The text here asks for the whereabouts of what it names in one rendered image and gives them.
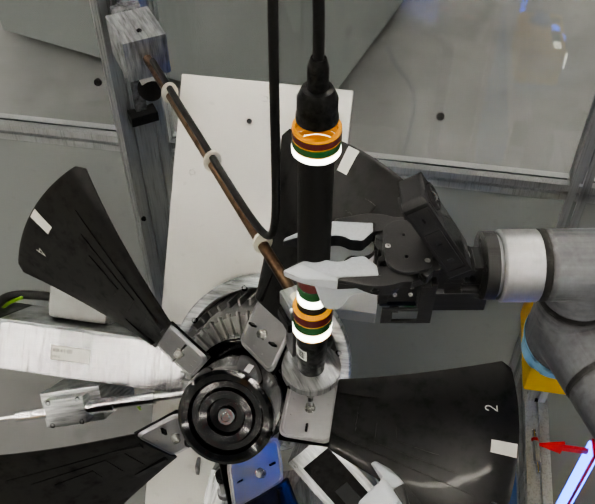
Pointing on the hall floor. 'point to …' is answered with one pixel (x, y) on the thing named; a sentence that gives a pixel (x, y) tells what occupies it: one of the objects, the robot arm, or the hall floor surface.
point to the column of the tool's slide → (139, 158)
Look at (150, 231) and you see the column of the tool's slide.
